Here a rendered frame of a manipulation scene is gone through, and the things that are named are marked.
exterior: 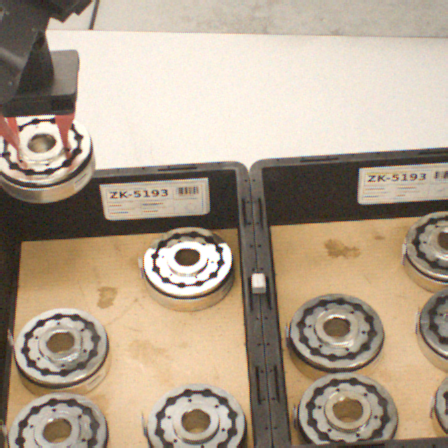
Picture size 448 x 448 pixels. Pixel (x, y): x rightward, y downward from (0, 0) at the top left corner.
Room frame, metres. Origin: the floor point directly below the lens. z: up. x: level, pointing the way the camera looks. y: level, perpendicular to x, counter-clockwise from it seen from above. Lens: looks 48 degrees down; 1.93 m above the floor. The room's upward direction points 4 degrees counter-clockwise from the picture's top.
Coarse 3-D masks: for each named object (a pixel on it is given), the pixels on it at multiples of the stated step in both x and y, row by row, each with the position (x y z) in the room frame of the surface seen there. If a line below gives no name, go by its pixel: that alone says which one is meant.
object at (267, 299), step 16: (272, 160) 1.00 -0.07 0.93; (288, 160) 1.00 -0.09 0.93; (304, 160) 1.00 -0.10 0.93; (320, 160) 1.00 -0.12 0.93; (336, 160) 0.99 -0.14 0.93; (352, 160) 0.99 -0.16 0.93; (368, 160) 0.99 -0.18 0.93; (384, 160) 0.99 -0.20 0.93; (400, 160) 0.99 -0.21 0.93; (416, 160) 0.99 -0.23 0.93; (256, 176) 0.98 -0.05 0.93; (256, 192) 0.95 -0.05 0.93; (256, 208) 0.93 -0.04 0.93; (256, 224) 0.90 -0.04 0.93; (256, 240) 0.88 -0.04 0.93; (256, 256) 0.86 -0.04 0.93; (272, 288) 0.81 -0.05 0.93; (272, 304) 0.79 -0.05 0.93; (272, 320) 0.77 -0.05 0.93; (272, 336) 0.75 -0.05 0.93; (272, 352) 0.73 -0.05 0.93; (272, 368) 0.71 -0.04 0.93; (272, 384) 0.69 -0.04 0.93; (272, 400) 0.67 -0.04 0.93; (272, 416) 0.65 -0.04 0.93; (272, 432) 0.64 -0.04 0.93
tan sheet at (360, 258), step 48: (288, 240) 0.96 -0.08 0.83; (336, 240) 0.96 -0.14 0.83; (384, 240) 0.95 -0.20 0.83; (288, 288) 0.89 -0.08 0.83; (336, 288) 0.89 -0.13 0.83; (384, 288) 0.88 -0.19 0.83; (336, 336) 0.82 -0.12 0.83; (288, 384) 0.76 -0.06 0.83; (384, 384) 0.75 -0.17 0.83; (432, 384) 0.75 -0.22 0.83; (432, 432) 0.69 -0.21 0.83
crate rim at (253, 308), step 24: (120, 168) 1.00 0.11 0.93; (144, 168) 1.00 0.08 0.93; (168, 168) 1.00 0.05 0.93; (192, 168) 1.00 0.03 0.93; (216, 168) 0.99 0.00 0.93; (240, 168) 0.99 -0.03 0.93; (0, 192) 0.98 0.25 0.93; (240, 192) 0.95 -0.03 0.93; (240, 216) 0.92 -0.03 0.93; (264, 360) 0.72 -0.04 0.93; (264, 384) 0.69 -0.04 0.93; (264, 408) 0.66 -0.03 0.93; (264, 432) 0.64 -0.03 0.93
